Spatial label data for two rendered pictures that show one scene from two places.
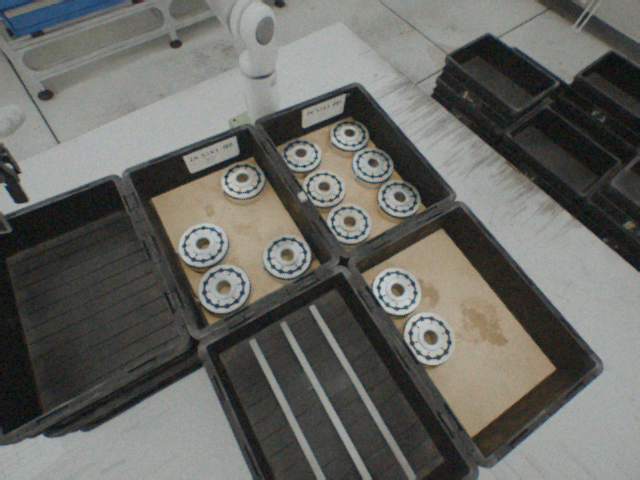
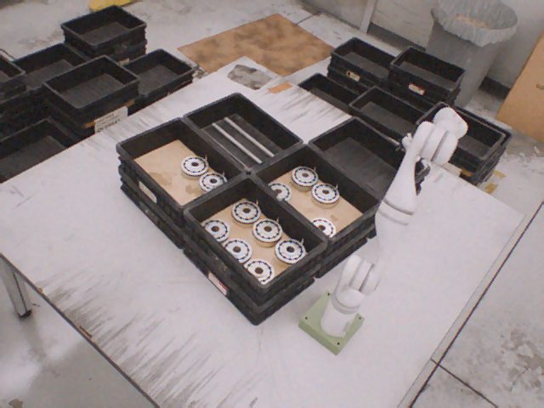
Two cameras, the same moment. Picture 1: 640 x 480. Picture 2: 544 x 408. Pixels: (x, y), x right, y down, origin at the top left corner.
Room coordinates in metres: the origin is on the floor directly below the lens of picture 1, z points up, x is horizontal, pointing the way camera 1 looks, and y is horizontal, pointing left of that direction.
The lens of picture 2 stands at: (1.65, -0.25, 2.26)
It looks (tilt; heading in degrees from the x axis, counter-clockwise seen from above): 46 degrees down; 168
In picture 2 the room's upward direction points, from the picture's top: 10 degrees clockwise
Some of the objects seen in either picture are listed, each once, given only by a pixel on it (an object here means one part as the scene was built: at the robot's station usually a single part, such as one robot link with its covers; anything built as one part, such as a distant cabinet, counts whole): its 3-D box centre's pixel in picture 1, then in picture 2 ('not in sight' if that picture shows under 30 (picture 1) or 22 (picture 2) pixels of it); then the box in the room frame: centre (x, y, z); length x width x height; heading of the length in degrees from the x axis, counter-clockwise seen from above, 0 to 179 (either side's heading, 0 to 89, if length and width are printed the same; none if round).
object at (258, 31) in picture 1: (254, 39); (354, 281); (0.76, 0.23, 0.99); 0.09 x 0.09 x 0.17; 57
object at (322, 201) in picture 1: (324, 188); (267, 229); (0.46, 0.01, 0.86); 0.10 x 0.10 x 0.01
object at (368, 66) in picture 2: not in sight; (361, 78); (-1.35, 0.85, 0.31); 0.40 x 0.30 x 0.34; 46
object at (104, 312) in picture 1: (87, 296); (365, 167); (0.12, 0.43, 0.87); 0.40 x 0.30 x 0.11; 39
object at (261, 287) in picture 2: (351, 161); (254, 228); (0.50, -0.04, 0.92); 0.40 x 0.30 x 0.02; 39
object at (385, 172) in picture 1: (372, 164); (236, 251); (0.55, -0.10, 0.86); 0.10 x 0.10 x 0.01
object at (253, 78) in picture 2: not in sight; (248, 75); (-0.71, 0.03, 0.71); 0.22 x 0.19 x 0.01; 46
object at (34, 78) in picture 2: not in sight; (52, 90); (-1.03, -1.05, 0.31); 0.40 x 0.30 x 0.34; 136
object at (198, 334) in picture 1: (227, 217); (316, 189); (0.31, 0.20, 0.92); 0.40 x 0.30 x 0.02; 39
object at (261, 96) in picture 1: (262, 95); (341, 310); (0.75, 0.23, 0.83); 0.09 x 0.09 x 0.17; 58
